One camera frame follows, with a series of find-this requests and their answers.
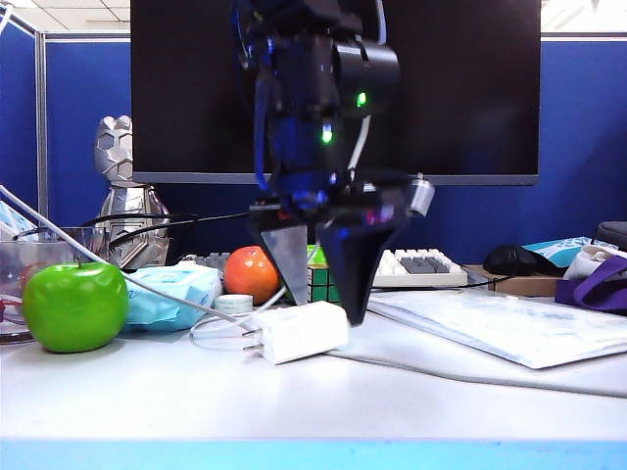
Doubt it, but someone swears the brown cardboard box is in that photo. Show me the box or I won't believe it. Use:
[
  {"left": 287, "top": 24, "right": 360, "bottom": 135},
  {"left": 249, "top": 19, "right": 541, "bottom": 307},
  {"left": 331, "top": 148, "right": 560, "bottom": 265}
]
[{"left": 462, "top": 263, "right": 562, "bottom": 299}]

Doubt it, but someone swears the large green apple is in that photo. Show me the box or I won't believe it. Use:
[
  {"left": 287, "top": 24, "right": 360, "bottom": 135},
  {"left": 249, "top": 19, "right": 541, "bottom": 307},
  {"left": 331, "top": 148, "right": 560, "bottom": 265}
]
[{"left": 22, "top": 261, "right": 129, "bottom": 354}]

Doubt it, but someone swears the purple cloth bag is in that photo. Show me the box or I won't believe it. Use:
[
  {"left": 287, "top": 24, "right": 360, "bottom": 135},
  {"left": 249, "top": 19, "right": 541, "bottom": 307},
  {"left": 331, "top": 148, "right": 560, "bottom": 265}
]
[{"left": 553, "top": 257, "right": 627, "bottom": 317}]

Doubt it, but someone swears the thin white Type-C cable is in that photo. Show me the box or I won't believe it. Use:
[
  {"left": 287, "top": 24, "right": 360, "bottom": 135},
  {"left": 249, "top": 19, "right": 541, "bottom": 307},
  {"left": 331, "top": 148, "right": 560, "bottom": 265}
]
[{"left": 189, "top": 0, "right": 388, "bottom": 353}]

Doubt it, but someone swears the thin black cable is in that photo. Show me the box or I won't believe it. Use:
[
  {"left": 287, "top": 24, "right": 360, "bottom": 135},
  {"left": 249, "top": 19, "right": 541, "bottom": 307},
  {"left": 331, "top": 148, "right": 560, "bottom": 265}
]
[{"left": 464, "top": 274, "right": 520, "bottom": 288}]

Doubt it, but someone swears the white rolled item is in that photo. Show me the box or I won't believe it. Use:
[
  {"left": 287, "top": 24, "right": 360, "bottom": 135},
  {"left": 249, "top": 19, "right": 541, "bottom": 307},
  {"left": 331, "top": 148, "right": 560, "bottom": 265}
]
[{"left": 560, "top": 245, "right": 621, "bottom": 281}]

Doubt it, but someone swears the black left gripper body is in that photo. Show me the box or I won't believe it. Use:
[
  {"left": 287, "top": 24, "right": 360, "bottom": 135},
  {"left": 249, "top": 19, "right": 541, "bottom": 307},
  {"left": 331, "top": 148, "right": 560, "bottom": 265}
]
[{"left": 249, "top": 165, "right": 437, "bottom": 231}]

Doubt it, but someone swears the light blue tissue pack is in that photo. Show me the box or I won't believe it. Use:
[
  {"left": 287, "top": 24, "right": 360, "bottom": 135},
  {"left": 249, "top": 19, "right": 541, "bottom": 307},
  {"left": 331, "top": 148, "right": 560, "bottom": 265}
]
[{"left": 121, "top": 266, "right": 224, "bottom": 334}]

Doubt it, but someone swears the white charging base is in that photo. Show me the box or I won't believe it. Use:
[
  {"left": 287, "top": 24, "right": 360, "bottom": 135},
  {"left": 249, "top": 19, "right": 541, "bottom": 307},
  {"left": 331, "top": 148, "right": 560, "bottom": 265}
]
[{"left": 242, "top": 300, "right": 350, "bottom": 366}]

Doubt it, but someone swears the white grey keyboard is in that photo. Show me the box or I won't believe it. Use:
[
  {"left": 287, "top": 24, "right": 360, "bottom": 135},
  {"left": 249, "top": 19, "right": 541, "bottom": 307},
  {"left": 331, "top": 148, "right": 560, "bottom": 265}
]
[{"left": 178, "top": 248, "right": 469, "bottom": 290}]

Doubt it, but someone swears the dark grey pouch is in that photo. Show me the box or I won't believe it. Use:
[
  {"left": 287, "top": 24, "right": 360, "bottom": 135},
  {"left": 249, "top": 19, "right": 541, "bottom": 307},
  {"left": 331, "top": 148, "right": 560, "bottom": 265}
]
[{"left": 595, "top": 220, "right": 627, "bottom": 254}]

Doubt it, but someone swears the black computer monitor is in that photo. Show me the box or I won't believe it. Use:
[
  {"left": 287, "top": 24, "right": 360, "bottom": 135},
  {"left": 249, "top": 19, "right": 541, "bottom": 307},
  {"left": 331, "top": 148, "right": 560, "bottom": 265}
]
[{"left": 129, "top": 0, "right": 541, "bottom": 188}]

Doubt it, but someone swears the black computer mouse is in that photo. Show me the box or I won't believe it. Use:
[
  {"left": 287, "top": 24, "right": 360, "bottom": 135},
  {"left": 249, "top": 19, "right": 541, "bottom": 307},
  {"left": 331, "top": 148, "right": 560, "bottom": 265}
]
[{"left": 482, "top": 243, "right": 540, "bottom": 278}]

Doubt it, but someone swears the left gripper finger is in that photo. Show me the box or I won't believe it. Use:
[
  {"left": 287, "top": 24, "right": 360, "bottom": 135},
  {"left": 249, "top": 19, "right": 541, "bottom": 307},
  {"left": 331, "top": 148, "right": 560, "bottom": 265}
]
[
  {"left": 315, "top": 227, "right": 398, "bottom": 324},
  {"left": 259, "top": 224, "right": 310, "bottom": 305}
]

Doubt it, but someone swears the silver angular figurine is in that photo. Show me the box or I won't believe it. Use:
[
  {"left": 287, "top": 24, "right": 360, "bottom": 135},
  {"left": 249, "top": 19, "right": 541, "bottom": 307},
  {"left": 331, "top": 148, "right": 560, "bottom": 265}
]
[{"left": 92, "top": 116, "right": 172, "bottom": 271}]

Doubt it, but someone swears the teal white printed bag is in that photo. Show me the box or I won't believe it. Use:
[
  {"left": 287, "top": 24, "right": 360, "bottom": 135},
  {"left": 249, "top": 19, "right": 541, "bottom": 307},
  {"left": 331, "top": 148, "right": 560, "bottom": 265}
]
[{"left": 519, "top": 237, "right": 606, "bottom": 268}]

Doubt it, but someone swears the small white blue tape roll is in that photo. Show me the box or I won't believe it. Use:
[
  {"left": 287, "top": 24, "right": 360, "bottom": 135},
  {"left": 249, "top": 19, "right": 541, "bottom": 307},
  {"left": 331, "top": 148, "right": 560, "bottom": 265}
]
[{"left": 213, "top": 293, "right": 255, "bottom": 315}]

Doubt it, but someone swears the blue white plastic packet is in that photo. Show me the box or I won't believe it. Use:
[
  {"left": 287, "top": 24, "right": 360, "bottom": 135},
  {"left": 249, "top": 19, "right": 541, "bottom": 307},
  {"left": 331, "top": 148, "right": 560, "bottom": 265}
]
[{"left": 0, "top": 200, "right": 39, "bottom": 242}]

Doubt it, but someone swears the clear plastic document folder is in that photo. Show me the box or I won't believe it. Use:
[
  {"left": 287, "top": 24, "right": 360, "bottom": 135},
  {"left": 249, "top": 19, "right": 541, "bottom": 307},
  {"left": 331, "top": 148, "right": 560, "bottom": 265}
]
[{"left": 366, "top": 288, "right": 627, "bottom": 371}]

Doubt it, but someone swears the Rubik's cube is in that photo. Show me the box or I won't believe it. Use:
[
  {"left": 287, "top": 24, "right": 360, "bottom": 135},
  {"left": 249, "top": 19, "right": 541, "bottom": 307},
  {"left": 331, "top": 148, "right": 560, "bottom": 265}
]
[{"left": 307, "top": 263, "right": 344, "bottom": 304}]

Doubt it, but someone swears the thick white power cable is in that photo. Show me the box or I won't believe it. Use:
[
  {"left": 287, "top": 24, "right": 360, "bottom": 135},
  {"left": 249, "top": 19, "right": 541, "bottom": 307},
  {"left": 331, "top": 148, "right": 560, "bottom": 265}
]
[{"left": 0, "top": 183, "right": 627, "bottom": 400}]

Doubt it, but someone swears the grey metal partition post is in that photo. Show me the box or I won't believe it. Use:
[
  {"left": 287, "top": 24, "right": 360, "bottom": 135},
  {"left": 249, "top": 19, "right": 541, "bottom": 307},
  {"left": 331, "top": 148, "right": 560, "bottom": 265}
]
[{"left": 34, "top": 31, "right": 49, "bottom": 216}]

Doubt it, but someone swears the orange red round fruit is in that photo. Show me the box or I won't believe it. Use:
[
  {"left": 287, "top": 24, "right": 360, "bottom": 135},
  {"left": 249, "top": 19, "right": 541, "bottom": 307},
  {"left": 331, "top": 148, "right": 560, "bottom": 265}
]
[{"left": 223, "top": 246, "right": 283, "bottom": 307}]

